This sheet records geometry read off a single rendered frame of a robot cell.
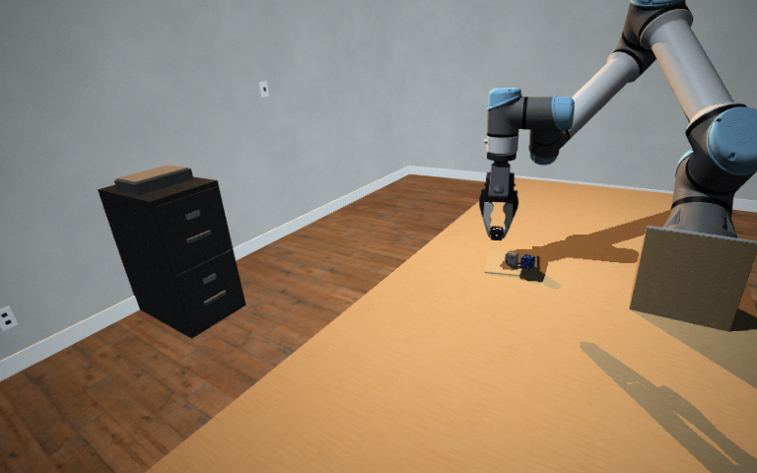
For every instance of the white die with black pips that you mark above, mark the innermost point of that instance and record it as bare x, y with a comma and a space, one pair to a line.
511, 257

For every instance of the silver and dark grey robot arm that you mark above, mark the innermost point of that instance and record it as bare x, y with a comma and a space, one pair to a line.
721, 160

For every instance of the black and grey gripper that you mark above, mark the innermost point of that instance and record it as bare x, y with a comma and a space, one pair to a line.
509, 208

